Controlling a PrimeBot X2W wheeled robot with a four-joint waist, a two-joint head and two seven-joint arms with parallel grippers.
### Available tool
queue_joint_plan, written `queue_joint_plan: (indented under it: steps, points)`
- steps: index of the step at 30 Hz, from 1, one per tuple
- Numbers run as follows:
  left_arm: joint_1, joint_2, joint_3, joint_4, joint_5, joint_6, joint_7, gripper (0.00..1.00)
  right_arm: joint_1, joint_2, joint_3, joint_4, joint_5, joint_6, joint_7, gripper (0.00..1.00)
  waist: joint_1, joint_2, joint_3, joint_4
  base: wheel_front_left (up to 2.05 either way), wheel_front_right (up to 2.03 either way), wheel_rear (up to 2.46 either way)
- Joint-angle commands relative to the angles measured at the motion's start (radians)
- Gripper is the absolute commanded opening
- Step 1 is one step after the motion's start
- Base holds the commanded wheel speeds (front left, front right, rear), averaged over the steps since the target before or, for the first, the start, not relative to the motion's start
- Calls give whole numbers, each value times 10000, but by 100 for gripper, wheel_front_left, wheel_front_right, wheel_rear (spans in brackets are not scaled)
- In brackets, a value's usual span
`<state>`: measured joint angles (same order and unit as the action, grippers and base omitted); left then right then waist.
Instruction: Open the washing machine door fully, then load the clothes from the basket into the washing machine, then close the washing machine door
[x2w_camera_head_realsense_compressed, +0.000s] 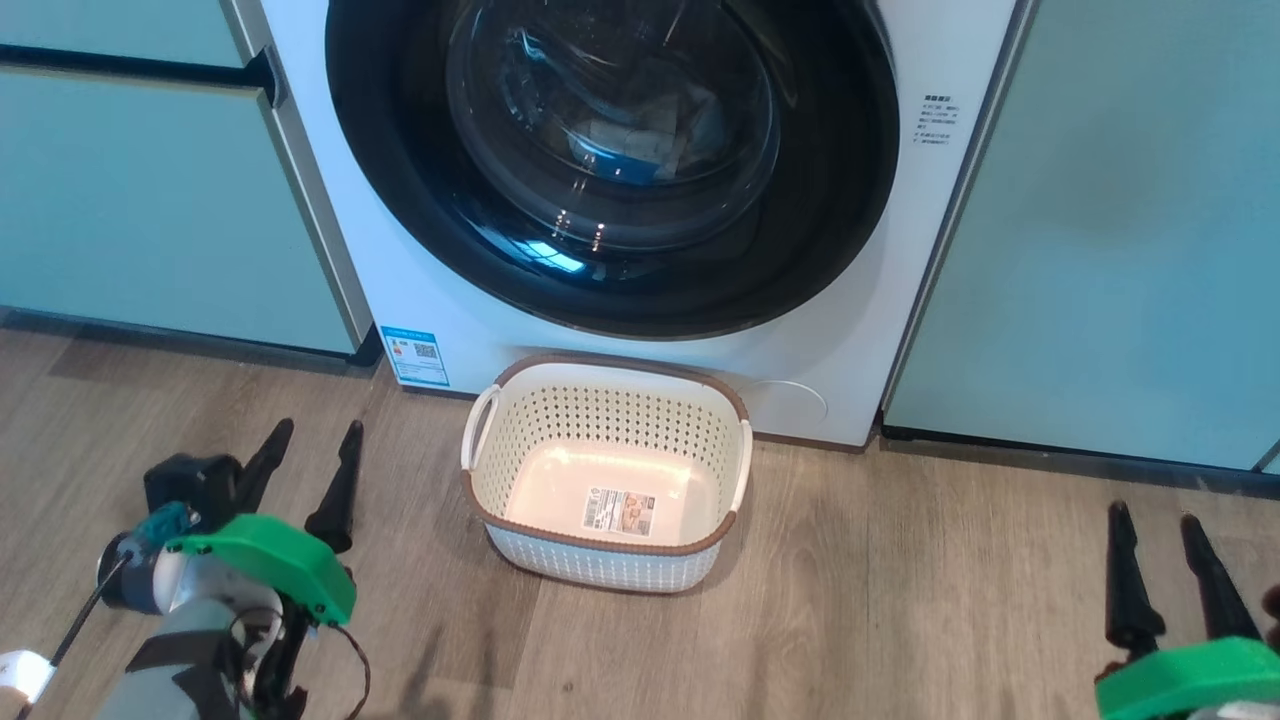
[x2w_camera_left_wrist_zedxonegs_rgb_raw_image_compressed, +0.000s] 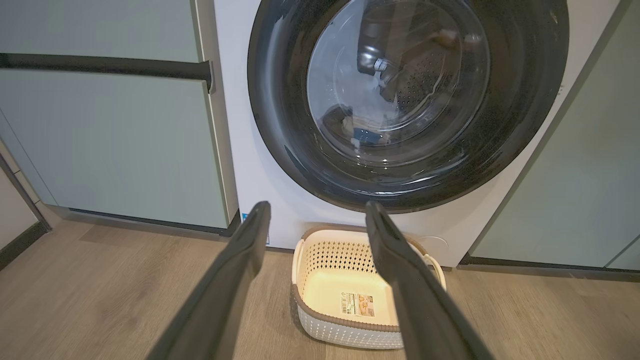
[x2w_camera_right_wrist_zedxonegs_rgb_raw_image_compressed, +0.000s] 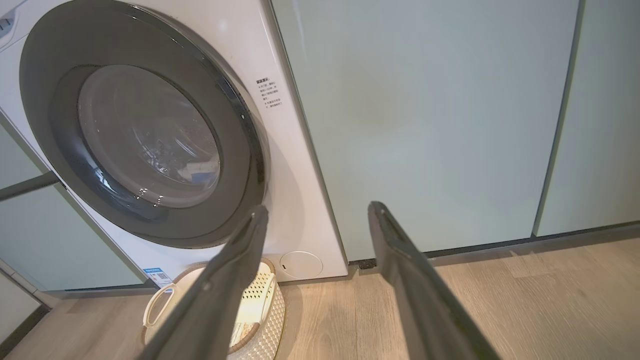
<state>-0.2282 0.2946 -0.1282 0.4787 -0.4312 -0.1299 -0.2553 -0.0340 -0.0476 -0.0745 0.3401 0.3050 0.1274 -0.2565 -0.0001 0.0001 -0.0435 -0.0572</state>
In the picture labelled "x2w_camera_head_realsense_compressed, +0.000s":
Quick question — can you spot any white basket brown rim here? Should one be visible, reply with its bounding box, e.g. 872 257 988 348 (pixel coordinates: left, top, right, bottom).
460 350 753 596

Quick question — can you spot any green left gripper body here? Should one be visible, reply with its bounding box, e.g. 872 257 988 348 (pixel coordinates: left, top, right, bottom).
165 513 359 627

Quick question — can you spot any black round washer door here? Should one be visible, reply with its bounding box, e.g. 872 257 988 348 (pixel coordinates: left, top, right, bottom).
325 0 901 341

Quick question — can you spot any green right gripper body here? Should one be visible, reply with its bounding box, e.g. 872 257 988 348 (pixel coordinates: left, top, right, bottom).
1095 638 1280 720

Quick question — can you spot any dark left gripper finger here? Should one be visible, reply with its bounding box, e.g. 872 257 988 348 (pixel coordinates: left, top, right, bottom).
305 420 365 554
235 418 295 516

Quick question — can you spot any white cable tag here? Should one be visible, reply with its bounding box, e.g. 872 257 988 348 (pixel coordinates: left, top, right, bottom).
0 650 56 706

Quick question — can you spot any round white filter cover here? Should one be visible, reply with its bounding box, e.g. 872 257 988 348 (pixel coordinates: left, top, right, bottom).
745 378 829 436

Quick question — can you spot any basket product sticker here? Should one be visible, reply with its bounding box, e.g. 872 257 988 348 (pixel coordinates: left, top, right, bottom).
582 487 658 536

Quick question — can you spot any mint green cabinet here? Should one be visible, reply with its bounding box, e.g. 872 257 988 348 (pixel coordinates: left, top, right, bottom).
0 0 376 358
880 0 1280 471

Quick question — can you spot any white front-load washing machine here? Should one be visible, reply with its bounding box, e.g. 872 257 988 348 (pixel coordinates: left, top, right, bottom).
258 0 1031 448

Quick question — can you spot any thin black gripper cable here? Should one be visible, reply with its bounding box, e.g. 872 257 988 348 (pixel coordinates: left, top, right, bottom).
328 622 373 720

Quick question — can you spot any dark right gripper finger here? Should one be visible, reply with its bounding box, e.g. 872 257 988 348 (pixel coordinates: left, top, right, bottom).
1105 500 1166 661
1180 513 1263 643

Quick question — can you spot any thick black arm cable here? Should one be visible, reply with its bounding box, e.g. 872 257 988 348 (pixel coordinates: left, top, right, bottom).
15 555 136 720

